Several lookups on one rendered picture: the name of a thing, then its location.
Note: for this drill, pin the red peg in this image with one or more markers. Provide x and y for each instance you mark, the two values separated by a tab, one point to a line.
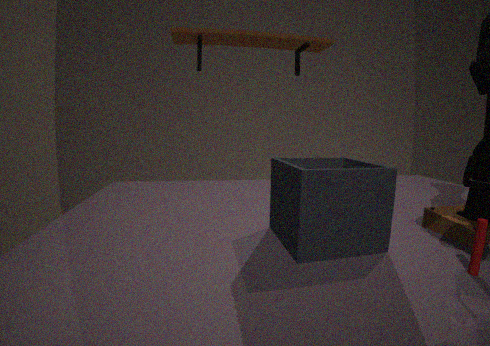
478	246

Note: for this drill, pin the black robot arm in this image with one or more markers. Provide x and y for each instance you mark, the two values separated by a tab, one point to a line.
478	165

